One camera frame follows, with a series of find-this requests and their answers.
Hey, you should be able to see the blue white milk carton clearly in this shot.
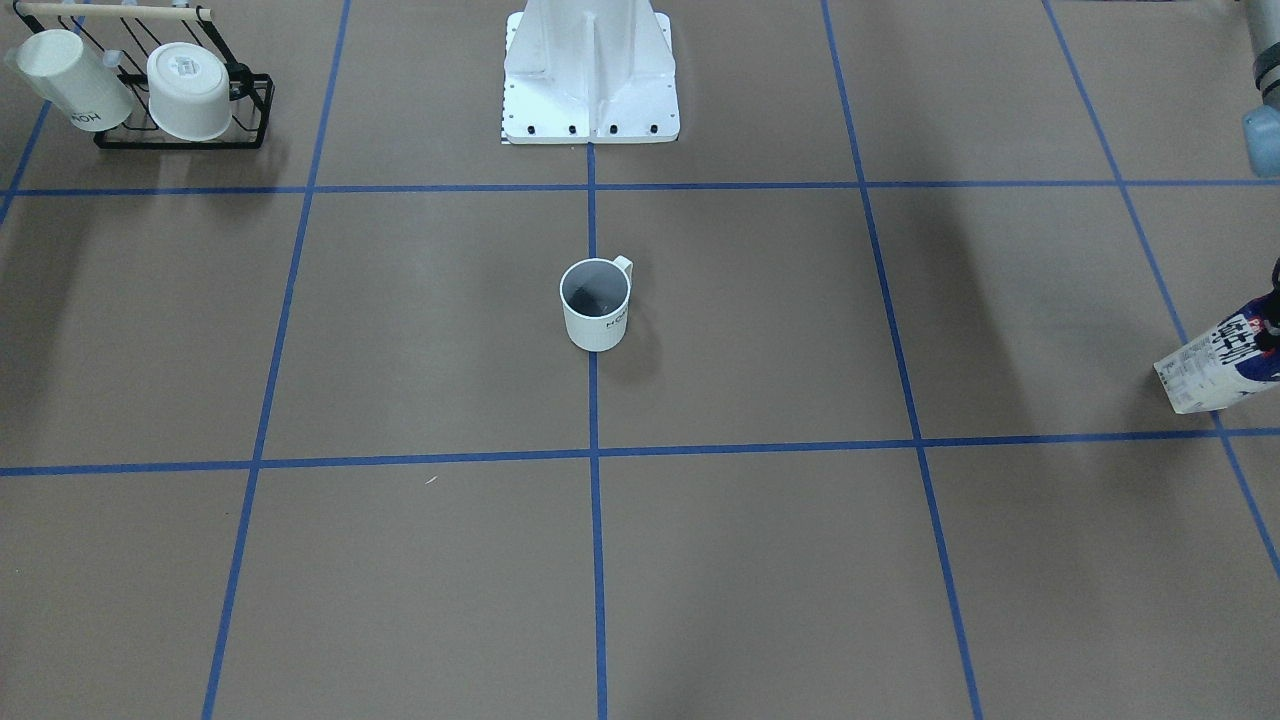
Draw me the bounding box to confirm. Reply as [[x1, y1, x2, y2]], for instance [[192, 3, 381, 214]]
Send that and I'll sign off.
[[1155, 296, 1279, 414]]

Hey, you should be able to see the white mug grey inside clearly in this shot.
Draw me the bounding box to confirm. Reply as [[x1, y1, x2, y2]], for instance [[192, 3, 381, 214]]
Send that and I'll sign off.
[[558, 255, 634, 354]]

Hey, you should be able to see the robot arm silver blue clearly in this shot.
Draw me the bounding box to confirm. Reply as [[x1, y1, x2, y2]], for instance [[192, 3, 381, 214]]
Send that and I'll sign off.
[[1242, 1, 1279, 178]]

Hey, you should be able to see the white mug far on rack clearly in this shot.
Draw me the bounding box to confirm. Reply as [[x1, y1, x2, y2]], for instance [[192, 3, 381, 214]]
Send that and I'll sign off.
[[145, 42, 232, 142]]

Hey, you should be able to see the white mug on rack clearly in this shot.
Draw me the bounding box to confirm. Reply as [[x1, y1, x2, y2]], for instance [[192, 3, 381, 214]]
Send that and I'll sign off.
[[145, 42, 232, 142], [5, 29, 134, 133]]

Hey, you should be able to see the white mug near on rack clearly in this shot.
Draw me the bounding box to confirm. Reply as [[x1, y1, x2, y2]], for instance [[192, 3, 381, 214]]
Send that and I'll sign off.
[[5, 29, 134, 133]]

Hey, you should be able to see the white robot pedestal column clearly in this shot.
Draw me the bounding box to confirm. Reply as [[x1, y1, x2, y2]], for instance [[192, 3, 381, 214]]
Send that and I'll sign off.
[[500, 1, 681, 145]]

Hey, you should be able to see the black wire mug rack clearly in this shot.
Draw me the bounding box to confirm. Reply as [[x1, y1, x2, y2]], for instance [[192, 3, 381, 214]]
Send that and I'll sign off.
[[4, 1, 275, 150]]

